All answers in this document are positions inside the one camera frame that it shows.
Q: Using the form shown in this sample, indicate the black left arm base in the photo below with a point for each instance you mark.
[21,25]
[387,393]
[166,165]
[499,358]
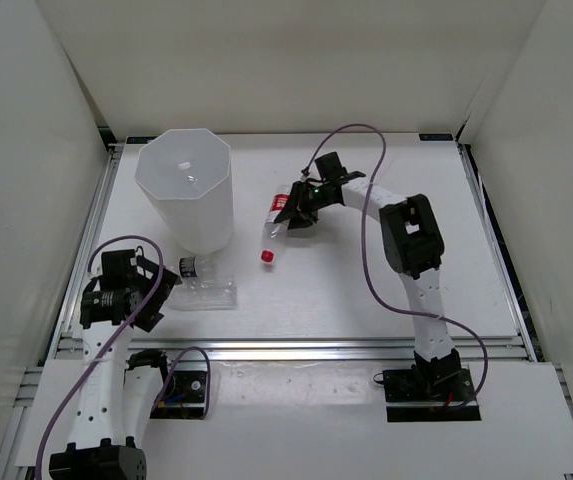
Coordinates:
[186,397]

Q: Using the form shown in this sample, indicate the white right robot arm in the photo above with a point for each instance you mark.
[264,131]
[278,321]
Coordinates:
[413,247]

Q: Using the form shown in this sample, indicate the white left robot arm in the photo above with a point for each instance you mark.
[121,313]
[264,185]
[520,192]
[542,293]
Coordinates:
[119,388]

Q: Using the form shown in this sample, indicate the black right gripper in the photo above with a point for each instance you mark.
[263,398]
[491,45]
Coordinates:
[298,191]

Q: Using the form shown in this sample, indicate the clear bottle white cap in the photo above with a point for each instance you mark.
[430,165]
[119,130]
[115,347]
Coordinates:
[206,295]

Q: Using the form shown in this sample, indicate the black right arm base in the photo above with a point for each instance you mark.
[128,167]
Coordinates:
[407,401]

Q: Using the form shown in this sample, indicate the blue label clear bottle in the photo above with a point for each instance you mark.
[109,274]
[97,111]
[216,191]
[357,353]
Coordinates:
[189,174]

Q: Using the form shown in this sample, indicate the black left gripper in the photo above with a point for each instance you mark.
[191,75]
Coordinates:
[152,316]

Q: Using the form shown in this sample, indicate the white octagonal plastic bin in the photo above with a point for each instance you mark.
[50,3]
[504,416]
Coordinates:
[202,221]

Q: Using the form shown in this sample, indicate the red label red cap bottle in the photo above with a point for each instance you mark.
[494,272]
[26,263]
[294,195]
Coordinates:
[274,233]

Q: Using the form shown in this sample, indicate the aluminium frame rail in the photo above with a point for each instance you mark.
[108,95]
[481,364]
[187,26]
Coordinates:
[503,348]

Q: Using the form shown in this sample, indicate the black label black cap bottle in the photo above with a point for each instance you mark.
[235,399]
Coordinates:
[198,267]

